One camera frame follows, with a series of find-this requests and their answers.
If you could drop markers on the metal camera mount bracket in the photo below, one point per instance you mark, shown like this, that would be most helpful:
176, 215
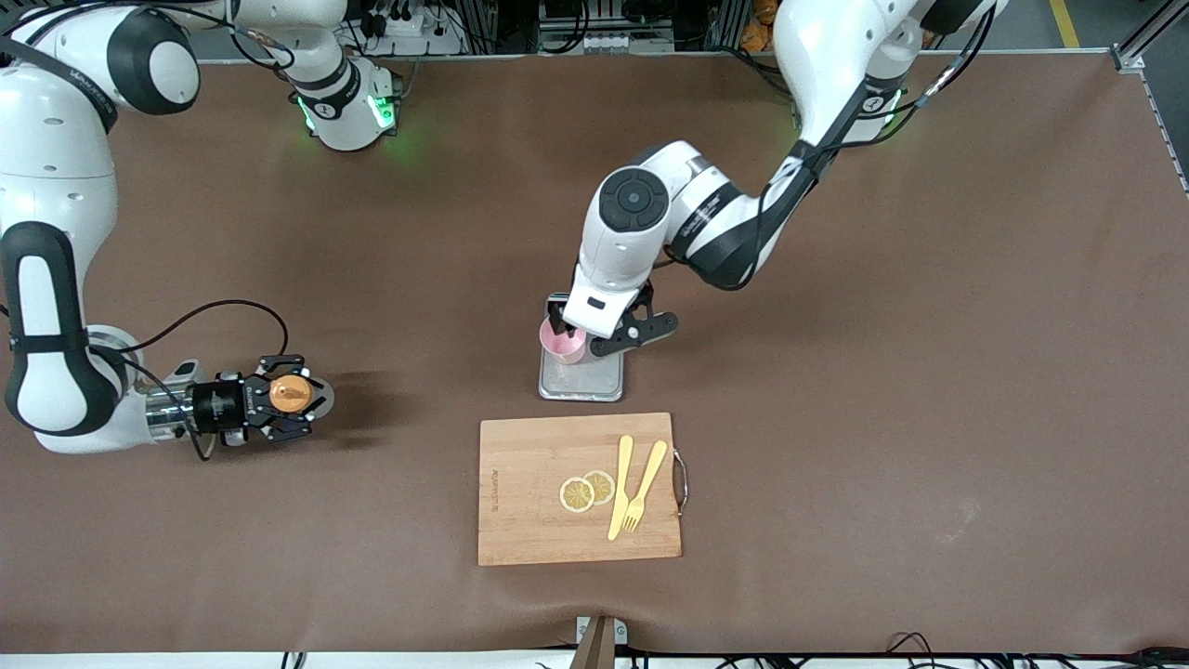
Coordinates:
599, 646

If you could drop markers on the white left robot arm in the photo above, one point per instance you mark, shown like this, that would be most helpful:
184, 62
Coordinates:
632, 242

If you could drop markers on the wooden cutting board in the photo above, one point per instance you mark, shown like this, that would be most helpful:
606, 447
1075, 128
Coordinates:
529, 520

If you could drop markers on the orange snack packets pile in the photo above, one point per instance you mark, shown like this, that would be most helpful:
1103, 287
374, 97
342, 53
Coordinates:
757, 32

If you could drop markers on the yellow plastic fork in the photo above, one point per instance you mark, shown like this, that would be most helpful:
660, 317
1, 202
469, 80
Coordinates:
650, 469

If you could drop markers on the aluminium corner profile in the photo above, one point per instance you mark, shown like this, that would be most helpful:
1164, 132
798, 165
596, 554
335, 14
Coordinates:
1129, 58

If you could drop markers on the yellow plastic knife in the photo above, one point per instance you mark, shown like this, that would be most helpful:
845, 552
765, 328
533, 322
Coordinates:
620, 483

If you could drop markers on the brown table cover mat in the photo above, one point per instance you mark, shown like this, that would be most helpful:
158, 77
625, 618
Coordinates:
836, 511

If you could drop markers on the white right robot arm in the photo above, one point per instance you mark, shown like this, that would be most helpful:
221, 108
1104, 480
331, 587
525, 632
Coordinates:
56, 139

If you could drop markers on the lemon slice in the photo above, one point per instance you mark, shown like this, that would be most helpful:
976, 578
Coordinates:
604, 485
576, 494

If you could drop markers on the pink plastic cup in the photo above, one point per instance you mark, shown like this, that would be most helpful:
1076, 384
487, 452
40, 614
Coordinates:
562, 351

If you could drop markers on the silver digital kitchen scale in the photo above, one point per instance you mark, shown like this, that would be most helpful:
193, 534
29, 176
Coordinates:
599, 376

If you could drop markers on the white power strip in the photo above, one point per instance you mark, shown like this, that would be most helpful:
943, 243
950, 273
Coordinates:
409, 28

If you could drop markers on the sauce bottle with orange cap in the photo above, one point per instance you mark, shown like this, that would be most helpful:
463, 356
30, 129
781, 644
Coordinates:
291, 394

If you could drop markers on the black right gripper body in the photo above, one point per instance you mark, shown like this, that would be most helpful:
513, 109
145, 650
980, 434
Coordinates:
219, 406

